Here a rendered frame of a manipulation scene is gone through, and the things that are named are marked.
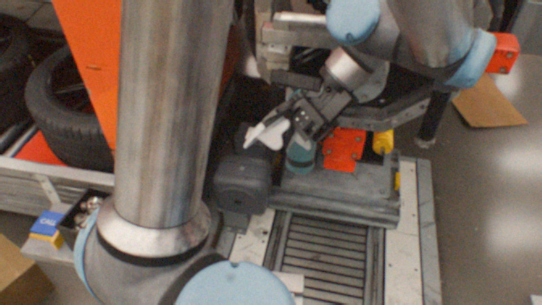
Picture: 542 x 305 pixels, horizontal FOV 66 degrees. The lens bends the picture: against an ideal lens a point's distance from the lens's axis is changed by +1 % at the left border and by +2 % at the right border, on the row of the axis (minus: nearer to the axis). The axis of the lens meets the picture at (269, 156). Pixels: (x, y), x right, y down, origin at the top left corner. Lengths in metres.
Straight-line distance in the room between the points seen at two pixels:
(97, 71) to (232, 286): 0.67
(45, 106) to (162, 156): 1.28
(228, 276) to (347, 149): 0.95
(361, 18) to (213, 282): 0.39
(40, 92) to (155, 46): 1.39
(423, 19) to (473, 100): 2.10
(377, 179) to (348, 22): 1.07
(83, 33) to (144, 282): 0.60
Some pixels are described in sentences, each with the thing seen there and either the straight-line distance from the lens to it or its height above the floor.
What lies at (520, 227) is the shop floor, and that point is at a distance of 1.98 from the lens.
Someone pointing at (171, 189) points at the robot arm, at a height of 1.12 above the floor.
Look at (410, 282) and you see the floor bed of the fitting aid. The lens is 1.57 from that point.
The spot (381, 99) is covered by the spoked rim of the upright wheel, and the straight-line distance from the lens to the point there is 1.30.
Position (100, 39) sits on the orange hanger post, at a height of 0.98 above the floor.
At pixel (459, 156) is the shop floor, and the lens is 2.15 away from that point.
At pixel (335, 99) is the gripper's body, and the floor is 0.96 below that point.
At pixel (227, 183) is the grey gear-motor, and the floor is 0.39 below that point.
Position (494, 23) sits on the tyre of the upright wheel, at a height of 0.90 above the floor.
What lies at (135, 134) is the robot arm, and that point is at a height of 1.17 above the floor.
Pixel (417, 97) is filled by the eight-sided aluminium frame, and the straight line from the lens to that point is 1.24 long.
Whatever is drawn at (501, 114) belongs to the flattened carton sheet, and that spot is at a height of 0.01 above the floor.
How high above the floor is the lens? 1.41
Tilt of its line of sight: 46 degrees down
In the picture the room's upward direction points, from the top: straight up
